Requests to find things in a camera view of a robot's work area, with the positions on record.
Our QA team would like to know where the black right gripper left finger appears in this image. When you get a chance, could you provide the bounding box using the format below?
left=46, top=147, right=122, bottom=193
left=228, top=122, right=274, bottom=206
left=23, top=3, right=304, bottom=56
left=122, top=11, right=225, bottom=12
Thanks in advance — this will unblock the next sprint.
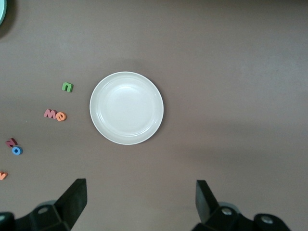
left=16, top=178, right=87, bottom=231

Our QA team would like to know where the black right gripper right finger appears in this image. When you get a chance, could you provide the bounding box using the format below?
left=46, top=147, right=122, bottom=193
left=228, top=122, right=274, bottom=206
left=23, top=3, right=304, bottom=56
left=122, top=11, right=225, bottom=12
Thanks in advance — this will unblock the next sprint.
left=192, top=180, right=256, bottom=231

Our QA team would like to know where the pink foam letter w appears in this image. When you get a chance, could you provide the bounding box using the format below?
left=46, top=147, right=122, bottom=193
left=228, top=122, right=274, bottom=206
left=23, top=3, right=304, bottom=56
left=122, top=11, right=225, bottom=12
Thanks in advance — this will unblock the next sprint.
left=43, top=108, right=58, bottom=119

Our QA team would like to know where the green foam letter n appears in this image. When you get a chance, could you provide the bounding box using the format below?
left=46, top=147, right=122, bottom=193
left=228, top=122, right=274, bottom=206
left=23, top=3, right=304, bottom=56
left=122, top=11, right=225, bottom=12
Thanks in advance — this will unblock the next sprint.
left=61, top=82, right=74, bottom=93

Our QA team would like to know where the red foam letter z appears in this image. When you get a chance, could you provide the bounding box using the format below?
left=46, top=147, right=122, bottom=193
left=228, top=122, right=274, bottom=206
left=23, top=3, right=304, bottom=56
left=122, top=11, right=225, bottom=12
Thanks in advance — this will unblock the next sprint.
left=5, top=137, right=18, bottom=148

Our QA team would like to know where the beige round plate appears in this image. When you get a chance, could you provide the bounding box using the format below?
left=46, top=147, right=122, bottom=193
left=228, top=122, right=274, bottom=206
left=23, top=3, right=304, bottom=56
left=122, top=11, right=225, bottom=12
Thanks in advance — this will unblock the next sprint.
left=89, top=71, right=165, bottom=146

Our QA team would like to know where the brown table cover sheet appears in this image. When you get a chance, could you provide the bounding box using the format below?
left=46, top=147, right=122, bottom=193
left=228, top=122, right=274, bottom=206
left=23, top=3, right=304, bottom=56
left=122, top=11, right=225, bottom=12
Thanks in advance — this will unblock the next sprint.
left=0, top=0, right=308, bottom=231

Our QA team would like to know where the pale green round plate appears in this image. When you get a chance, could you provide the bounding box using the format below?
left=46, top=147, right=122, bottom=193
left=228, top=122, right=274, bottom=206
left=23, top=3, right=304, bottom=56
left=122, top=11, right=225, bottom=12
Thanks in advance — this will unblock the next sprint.
left=0, top=0, right=8, bottom=26

